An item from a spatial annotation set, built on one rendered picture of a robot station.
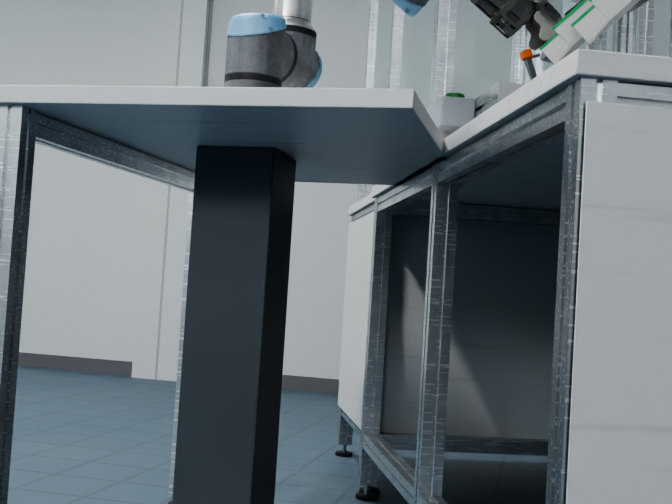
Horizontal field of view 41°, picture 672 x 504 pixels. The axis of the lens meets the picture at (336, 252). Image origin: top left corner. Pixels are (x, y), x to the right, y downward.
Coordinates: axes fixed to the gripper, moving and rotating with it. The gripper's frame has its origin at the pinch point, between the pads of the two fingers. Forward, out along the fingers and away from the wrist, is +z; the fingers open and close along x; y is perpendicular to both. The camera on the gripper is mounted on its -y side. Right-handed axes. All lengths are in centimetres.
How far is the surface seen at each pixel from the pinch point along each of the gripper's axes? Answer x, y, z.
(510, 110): 51, 38, -5
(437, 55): -105, -16, -16
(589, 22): 35.6, 12.4, -2.6
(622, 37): 21.1, 3.0, 5.5
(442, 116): 2.1, 30.2, -8.8
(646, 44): -78, -52, 28
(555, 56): 20.6, 13.8, -1.5
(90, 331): -369, 155, -62
